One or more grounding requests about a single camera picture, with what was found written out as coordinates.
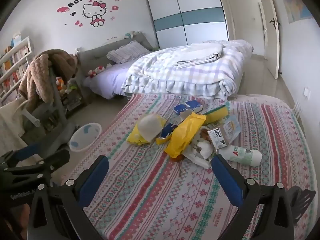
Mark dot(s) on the lilac bed sheet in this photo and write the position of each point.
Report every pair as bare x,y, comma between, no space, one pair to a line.
112,77

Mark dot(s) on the white plastic bottle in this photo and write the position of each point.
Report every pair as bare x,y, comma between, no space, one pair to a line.
240,155

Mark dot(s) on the white door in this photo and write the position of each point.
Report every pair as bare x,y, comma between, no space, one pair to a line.
272,42

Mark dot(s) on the cartoon cat wall sticker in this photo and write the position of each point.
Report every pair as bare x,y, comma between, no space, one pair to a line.
93,12

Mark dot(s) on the white paper bowl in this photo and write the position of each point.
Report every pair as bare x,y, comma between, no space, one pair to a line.
150,128

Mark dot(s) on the cream cloth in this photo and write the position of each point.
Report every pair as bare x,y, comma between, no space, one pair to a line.
10,125

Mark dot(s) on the plaid quilt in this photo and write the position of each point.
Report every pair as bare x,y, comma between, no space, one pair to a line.
180,77

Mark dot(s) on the white bookshelf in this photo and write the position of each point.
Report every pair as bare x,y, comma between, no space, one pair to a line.
25,45

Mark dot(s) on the pale plush toy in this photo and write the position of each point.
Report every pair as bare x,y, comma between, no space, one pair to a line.
132,34

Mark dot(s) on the grey chair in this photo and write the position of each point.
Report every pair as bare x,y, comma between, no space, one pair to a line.
53,102

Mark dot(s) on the blue wrapper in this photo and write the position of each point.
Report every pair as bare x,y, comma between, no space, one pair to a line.
167,130

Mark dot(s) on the large yellow plastic bag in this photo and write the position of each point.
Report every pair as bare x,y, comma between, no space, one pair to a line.
183,135

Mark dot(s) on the wall poster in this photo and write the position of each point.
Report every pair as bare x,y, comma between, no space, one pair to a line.
295,2

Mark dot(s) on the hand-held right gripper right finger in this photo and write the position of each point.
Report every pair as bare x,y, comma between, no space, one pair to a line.
226,180

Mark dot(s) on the red white plush toy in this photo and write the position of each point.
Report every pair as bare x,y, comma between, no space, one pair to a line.
96,71

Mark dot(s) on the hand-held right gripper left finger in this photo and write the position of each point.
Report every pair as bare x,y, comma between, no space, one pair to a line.
93,178

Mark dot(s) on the small yellow plastic bag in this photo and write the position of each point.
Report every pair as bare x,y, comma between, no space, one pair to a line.
135,137

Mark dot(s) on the rows of books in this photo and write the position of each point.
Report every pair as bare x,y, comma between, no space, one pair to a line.
10,67

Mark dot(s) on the blue box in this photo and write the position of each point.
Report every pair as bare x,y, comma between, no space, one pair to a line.
186,107

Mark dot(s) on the yellow sponge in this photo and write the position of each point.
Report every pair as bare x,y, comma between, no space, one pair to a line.
217,115

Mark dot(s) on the dark bedside shelf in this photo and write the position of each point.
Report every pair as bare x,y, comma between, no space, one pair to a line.
75,97

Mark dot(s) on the white plastic basket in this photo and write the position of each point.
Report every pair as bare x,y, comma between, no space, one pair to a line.
82,140

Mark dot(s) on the crumpled white tissue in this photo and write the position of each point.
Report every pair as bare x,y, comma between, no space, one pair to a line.
203,150

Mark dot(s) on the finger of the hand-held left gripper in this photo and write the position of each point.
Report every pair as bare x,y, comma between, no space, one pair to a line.
27,151
57,158

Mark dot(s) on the orange plush toy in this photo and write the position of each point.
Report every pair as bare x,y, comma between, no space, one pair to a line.
60,83

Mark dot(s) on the striped pillow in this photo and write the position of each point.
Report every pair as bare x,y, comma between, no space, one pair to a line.
127,51

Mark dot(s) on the grey bed headboard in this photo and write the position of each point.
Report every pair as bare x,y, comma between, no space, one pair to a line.
100,52

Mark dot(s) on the white printed wrapper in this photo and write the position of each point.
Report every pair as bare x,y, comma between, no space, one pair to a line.
197,162

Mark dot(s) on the light blue printed packet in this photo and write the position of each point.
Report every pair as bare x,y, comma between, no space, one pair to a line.
232,127

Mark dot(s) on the folded white blanket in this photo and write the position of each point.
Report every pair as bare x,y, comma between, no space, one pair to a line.
200,53

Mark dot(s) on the white teal wardrobe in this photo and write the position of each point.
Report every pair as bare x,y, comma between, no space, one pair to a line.
190,30

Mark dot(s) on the small white black carton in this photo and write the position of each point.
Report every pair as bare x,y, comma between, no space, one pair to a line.
217,136

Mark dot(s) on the grey cardboard piece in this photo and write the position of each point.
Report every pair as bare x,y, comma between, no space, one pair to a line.
182,117

